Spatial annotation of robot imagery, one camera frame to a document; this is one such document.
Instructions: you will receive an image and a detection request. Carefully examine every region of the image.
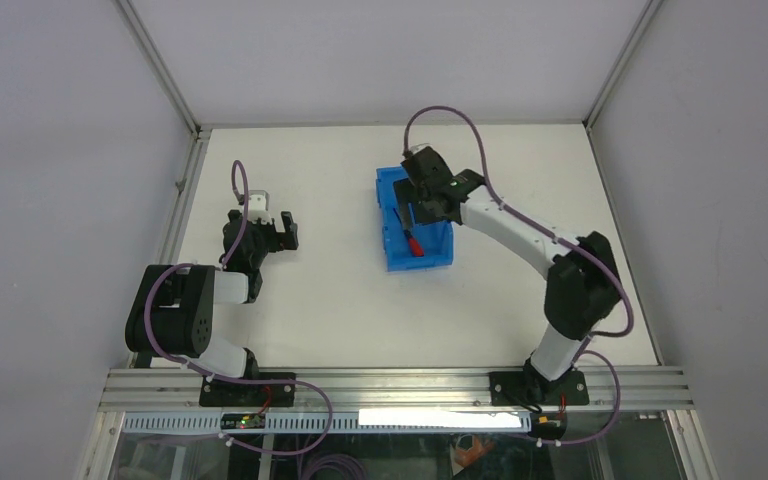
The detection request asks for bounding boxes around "red handled black screwdriver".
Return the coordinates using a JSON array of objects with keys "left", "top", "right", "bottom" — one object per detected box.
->
[{"left": 393, "top": 208, "right": 424, "bottom": 257}]

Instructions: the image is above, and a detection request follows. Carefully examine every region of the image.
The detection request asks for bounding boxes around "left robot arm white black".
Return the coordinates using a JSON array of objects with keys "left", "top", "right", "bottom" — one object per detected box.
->
[{"left": 124, "top": 190, "right": 299, "bottom": 406}]

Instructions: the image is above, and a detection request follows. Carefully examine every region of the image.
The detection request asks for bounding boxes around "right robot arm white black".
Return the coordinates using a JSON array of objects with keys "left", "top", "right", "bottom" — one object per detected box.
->
[{"left": 394, "top": 145, "right": 628, "bottom": 406}]

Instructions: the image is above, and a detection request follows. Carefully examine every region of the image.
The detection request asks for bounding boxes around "blue plastic bin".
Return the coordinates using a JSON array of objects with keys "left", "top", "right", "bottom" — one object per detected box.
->
[{"left": 375, "top": 167, "right": 454, "bottom": 272}]

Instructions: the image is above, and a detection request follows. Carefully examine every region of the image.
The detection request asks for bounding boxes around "orange object under table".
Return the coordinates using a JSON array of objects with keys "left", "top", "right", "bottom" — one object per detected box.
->
[{"left": 452, "top": 434, "right": 495, "bottom": 468}]

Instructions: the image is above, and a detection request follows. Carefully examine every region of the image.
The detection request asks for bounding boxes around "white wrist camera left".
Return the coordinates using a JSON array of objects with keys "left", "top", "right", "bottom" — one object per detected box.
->
[{"left": 245, "top": 190, "right": 273, "bottom": 224}]

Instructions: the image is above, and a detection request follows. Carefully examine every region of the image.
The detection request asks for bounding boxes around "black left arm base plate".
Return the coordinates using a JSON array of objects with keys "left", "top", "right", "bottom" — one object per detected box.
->
[{"left": 198, "top": 371, "right": 296, "bottom": 409}]

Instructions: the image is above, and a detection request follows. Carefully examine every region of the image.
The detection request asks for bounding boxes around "white slotted cable duct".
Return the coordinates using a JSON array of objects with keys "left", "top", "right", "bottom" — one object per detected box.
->
[{"left": 122, "top": 408, "right": 531, "bottom": 436}]

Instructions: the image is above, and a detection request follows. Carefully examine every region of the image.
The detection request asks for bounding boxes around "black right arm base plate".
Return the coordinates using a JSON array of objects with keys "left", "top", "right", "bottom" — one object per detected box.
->
[{"left": 488, "top": 370, "right": 590, "bottom": 407}]

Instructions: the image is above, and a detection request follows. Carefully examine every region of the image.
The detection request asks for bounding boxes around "aluminium rail frame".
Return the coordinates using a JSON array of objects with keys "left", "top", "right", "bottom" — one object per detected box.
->
[{"left": 99, "top": 366, "right": 695, "bottom": 412}]

